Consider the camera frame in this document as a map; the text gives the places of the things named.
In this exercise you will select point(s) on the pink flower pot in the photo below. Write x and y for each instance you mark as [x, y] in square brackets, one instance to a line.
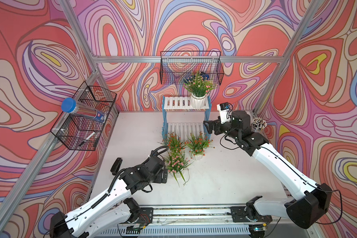
[198, 89]
[177, 163]

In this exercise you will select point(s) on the red flower pot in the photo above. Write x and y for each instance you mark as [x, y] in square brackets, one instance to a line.
[197, 145]
[174, 143]

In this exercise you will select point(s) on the blue white wooden plant rack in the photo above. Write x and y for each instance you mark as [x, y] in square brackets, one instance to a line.
[181, 118]

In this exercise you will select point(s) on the clear tube blue cap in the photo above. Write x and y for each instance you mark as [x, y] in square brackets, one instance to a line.
[71, 106]

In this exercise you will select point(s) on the white pen in basket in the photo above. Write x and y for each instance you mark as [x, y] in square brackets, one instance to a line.
[87, 139]

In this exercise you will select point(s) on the black wire basket wall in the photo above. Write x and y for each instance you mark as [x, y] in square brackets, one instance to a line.
[176, 65]
[74, 129]

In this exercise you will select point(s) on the black wire basket back wall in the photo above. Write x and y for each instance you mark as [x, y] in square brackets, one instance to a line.
[176, 65]

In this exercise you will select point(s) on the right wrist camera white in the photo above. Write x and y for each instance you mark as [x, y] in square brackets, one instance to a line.
[225, 110]

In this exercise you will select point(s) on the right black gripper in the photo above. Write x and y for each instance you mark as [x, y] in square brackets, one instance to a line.
[217, 124]

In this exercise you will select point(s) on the pencil holder with pencils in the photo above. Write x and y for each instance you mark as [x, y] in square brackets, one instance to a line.
[258, 124]

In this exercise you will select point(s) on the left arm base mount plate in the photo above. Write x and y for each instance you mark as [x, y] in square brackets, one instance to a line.
[142, 216]

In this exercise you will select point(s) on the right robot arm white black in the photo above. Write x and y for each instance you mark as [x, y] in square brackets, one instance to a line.
[309, 200]

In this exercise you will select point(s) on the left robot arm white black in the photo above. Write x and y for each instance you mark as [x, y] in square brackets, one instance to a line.
[114, 205]

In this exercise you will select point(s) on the black wire basket left wall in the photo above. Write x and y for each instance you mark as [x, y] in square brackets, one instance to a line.
[74, 129]

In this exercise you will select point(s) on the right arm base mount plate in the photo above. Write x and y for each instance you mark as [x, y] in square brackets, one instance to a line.
[247, 214]

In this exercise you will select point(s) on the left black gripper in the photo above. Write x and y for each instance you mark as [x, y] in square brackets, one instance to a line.
[160, 179]

